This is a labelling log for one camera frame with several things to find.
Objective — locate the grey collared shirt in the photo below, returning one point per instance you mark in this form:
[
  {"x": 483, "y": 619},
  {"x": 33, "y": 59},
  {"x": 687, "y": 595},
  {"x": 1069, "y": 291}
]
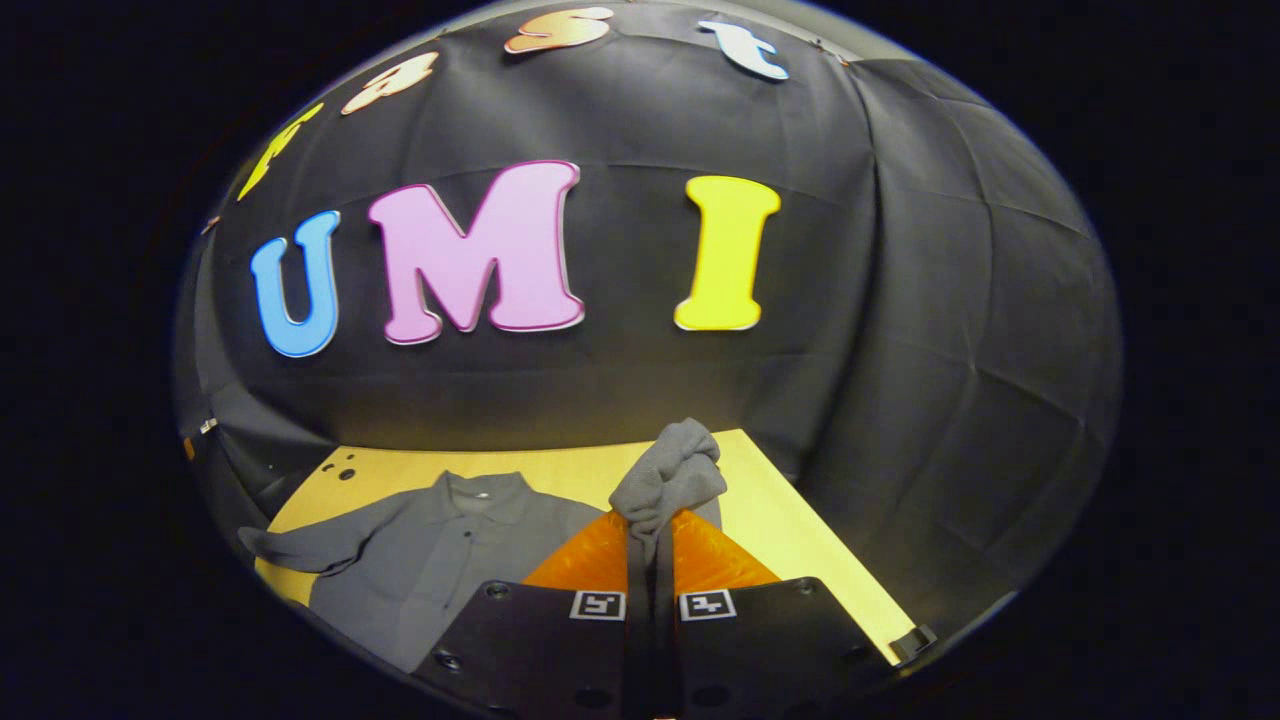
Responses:
[{"x": 420, "y": 560}]

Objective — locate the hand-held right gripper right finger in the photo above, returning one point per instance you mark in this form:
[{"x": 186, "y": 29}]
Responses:
[{"x": 770, "y": 650}]

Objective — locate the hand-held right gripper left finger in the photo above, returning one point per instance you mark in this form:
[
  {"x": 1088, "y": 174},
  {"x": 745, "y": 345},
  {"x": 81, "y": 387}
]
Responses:
[{"x": 540, "y": 650}]

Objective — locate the table edge clamp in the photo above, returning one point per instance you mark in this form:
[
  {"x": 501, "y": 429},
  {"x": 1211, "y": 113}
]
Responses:
[{"x": 912, "y": 645}]

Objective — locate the black backdrop cloth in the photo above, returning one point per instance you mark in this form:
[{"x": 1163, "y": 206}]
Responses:
[{"x": 620, "y": 380}]

